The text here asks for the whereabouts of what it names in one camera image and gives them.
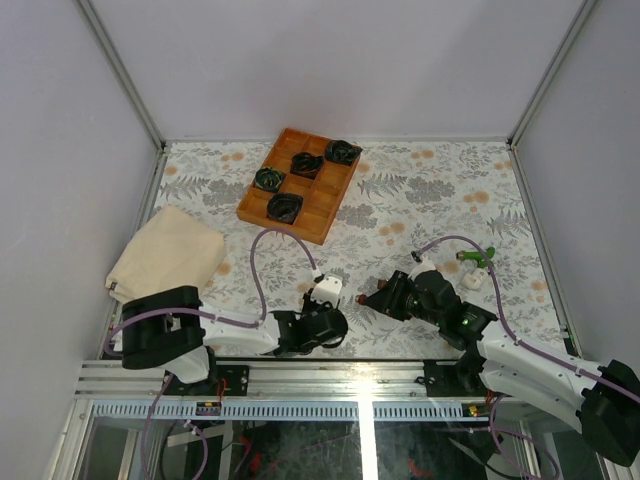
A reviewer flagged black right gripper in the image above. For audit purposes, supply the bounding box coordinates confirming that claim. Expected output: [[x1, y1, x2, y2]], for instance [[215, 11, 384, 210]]
[[363, 270, 443, 327]]

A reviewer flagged brown water faucet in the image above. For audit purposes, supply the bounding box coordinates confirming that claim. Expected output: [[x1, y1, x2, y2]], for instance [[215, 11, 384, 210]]
[[355, 279, 387, 305]]

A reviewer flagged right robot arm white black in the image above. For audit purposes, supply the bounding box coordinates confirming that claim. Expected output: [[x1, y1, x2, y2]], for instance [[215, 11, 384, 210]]
[[357, 270, 639, 467]]

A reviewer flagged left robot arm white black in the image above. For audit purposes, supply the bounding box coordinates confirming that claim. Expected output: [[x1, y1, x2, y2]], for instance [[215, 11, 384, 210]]
[[105, 286, 348, 395]]

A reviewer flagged green water faucet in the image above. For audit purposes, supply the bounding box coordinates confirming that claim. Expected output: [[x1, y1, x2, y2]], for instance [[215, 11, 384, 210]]
[[456, 247, 496, 269]]

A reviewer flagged white pipe fitting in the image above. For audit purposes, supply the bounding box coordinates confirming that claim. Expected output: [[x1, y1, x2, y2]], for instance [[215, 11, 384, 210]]
[[461, 268, 488, 291]]

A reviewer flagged orange wooden compartment tray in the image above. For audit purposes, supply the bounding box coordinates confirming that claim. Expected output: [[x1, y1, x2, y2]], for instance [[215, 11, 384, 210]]
[[236, 128, 362, 245]]

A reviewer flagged beige folded cloth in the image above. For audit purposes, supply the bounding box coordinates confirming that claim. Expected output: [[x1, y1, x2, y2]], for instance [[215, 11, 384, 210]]
[[105, 205, 226, 304]]

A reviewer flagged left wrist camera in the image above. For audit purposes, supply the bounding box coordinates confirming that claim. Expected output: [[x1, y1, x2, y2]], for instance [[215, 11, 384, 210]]
[[309, 274, 343, 307]]

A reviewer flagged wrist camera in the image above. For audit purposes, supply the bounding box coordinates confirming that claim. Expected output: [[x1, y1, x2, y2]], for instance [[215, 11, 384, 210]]
[[309, 274, 343, 307], [408, 251, 437, 280]]

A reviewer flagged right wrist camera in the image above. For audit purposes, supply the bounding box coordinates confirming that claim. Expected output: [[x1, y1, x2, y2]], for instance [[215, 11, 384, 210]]
[[408, 251, 437, 280]]

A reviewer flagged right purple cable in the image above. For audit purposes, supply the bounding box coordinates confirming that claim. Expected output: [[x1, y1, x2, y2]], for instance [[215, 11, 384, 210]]
[[412, 235, 640, 480]]

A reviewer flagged black rolled strap bottom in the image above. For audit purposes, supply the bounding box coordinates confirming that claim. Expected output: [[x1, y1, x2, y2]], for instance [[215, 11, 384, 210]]
[[266, 192, 305, 224]]

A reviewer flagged black green rolled strap left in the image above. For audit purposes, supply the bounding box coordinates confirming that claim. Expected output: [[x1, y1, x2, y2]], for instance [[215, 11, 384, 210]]
[[253, 166, 287, 193]]

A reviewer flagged black rolled strap upper middle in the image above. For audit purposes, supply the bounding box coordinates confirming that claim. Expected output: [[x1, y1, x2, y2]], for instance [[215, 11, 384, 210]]
[[290, 151, 325, 178]]

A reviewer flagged black rolled strap top right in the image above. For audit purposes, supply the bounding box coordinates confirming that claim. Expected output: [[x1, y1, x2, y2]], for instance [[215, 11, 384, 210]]
[[324, 139, 363, 166]]

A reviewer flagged white slotted cable duct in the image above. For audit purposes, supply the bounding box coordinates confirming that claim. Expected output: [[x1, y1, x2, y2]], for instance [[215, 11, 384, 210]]
[[93, 399, 485, 422]]

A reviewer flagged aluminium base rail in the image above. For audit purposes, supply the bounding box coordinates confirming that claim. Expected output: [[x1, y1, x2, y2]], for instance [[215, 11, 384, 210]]
[[75, 358, 486, 401]]

